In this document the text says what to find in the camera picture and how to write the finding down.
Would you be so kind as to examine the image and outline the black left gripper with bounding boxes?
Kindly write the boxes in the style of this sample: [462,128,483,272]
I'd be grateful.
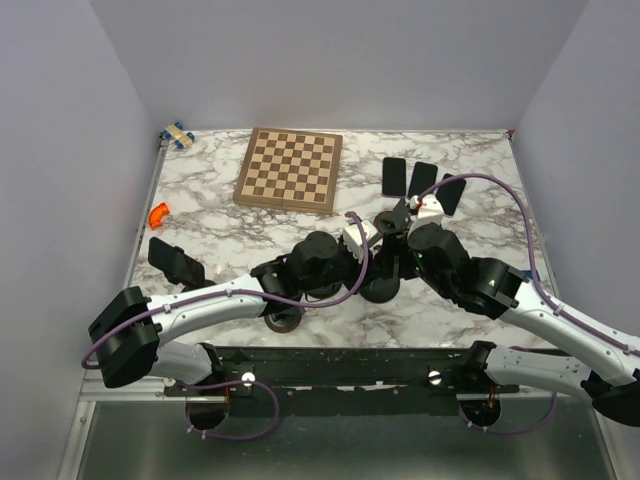
[301,238,382,296]

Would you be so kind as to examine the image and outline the blue-edged black phone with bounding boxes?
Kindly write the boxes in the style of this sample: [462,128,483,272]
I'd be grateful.
[407,162,438,198]

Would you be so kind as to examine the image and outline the black phone with purple edge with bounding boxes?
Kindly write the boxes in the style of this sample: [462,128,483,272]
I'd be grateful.
[382,157,407,198]

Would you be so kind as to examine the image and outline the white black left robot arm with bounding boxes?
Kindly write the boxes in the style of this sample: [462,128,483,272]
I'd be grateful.
[81,231,374,395]

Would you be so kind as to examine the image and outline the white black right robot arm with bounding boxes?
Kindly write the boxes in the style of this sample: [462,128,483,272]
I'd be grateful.
[380,220,639,427]

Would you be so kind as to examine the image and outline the black tall round-base phone stand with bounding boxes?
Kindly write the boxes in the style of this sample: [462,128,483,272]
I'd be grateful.
[304,282,342,301]

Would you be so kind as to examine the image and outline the brown-base far phone stand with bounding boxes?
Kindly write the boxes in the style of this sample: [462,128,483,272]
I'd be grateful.
[374,199,414,236]

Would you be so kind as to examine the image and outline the brown-base phone stand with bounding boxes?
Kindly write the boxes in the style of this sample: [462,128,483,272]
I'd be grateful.
[264,312,302,334]
[374,199,414,236]

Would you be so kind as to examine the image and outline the black right round-base stand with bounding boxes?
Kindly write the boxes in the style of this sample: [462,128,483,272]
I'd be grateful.
[359,277,400,304]

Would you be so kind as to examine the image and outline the brown-base near phone stand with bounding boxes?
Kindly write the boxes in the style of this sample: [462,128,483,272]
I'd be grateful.
[264,312,302,334]

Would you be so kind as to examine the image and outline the wooden chessboard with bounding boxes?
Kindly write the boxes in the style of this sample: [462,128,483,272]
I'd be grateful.
[233,127,343,214]

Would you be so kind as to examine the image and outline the orange plastic piece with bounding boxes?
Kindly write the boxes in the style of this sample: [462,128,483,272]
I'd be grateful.
[148,202,170,230]

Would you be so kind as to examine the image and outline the blue wheeled wooden toy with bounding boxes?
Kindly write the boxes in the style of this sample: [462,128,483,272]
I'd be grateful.
[161,122,195,150]

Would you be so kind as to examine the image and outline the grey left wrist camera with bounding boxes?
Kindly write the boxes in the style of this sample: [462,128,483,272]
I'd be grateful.
[342,220,382,262]

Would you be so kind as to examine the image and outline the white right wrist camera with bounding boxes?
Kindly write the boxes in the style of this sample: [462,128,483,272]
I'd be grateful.
[408,194,444,230]

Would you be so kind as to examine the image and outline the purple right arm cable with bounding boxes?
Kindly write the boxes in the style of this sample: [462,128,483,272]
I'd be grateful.
[417,173,640,436]

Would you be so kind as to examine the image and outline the aluminium frame rail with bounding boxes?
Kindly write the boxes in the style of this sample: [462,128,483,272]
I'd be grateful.
[79,376,165,402]

